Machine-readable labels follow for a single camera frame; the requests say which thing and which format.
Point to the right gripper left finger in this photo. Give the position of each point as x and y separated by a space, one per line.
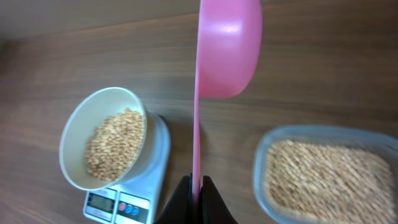
178 209

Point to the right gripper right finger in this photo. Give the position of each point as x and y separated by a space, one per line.
213 210

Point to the white digital kitchen scale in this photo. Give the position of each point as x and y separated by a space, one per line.
136 199

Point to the pink plastic measuring scoop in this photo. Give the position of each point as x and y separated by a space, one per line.
228 47

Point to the white bowl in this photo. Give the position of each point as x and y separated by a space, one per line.
81 127

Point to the soybeans pile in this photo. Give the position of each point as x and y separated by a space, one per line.
326 183

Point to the clear plastic container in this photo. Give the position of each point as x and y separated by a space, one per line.
383 145

